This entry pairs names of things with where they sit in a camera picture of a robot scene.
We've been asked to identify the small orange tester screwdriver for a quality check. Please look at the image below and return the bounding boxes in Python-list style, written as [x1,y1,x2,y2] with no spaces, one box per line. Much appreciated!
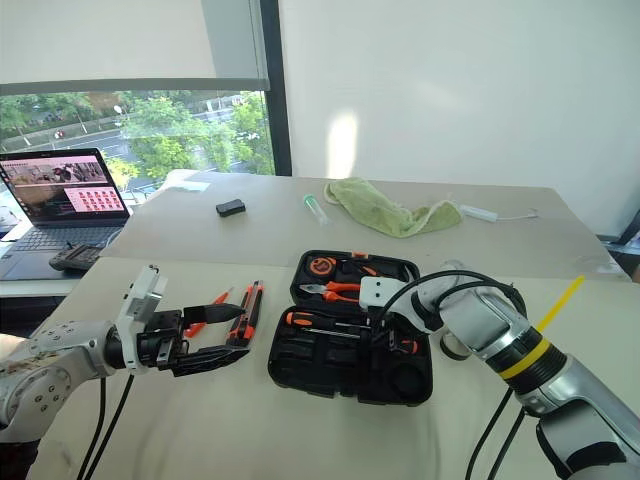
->
[181,285,236,338]

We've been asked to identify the dark window frame post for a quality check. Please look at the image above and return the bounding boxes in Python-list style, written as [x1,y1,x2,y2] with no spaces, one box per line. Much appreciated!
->
[259,0,294,177]

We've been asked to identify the clear tube with green cap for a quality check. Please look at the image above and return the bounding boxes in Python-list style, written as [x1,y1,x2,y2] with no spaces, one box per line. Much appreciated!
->
[301,194,332,227]

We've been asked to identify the green cloth towel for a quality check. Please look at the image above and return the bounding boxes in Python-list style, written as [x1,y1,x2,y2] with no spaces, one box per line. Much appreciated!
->
[323,176,464,240]

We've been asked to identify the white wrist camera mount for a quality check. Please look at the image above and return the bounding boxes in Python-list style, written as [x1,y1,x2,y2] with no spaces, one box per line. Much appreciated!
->
[115,264,169,374]
[358,276,405,308]

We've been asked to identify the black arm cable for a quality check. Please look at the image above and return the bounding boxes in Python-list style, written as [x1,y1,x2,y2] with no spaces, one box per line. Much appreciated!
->
[77,375,109,480]
[82,372,136,480]
[369,269,528,351]
[464,387,527,480]

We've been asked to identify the white roller blind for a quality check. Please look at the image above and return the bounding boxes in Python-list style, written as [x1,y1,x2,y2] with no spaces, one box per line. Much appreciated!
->
[0,0,272,97]

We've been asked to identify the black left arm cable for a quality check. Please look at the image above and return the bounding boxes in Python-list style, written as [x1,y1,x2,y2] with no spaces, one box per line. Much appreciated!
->
[77,375,109,480]
[82,372,136,480]

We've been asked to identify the small black box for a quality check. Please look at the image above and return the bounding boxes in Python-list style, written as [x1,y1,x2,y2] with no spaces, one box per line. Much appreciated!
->
[216,198,248,218]

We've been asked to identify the orange black tape measure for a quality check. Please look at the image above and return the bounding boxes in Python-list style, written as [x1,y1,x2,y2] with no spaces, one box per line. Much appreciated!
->
[308,254,342,277]

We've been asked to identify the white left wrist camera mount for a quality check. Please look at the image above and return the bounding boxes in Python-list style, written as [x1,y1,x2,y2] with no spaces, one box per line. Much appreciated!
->
[115,264,169,374]

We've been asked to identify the open laptop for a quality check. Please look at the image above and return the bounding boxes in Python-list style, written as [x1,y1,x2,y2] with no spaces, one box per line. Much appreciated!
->
[0,147,133,281]

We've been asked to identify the orange black screwdriver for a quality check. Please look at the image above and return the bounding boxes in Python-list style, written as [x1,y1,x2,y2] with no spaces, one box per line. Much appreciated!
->
[283,310,372,339]

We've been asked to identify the white adapter with cable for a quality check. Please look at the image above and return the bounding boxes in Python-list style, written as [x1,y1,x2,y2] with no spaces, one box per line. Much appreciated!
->
[458,203,540,224]

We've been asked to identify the black plastic tool case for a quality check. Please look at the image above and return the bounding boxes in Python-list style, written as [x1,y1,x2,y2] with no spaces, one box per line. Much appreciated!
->
[267,249,434,408]

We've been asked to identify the yellow zip tie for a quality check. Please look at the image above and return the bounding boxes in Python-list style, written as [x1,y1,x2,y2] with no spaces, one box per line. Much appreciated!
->
[501,274,586,381]

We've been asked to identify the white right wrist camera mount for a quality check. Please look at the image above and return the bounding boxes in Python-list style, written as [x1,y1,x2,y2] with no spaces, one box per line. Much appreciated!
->
[358,276,405,308]

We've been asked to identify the orange handled pliers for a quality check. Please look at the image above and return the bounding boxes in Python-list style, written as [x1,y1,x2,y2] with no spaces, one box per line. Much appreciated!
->
[298,280,362,305]

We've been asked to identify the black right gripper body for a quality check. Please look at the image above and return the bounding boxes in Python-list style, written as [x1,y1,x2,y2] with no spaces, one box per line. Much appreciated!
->
[368,304,397,335]

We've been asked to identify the orange black utility knife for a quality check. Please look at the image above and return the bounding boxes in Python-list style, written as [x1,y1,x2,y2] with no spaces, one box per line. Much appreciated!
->
[224,280,266,351]

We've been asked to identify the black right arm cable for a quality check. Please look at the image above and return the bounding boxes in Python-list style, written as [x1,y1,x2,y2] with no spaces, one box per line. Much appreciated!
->
[369,269,528,351]
[464,387,527,480]

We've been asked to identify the orange black tool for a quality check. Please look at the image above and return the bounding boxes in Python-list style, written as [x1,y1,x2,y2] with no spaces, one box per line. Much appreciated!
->
[344,251,382,277]

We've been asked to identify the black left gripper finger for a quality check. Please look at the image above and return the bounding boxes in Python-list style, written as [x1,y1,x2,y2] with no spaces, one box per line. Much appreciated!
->
[172,343,251,379]
[182,302,247,325]

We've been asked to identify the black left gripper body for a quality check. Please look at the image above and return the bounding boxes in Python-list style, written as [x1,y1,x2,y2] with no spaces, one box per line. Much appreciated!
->
[135,309,190,374]

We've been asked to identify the black handheld controller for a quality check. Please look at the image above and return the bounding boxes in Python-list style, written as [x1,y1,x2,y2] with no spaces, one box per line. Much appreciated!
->
[48,243,103,274]

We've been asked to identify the dark tape roll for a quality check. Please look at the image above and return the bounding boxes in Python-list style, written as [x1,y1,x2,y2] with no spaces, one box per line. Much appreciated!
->
[438,333,472,361]

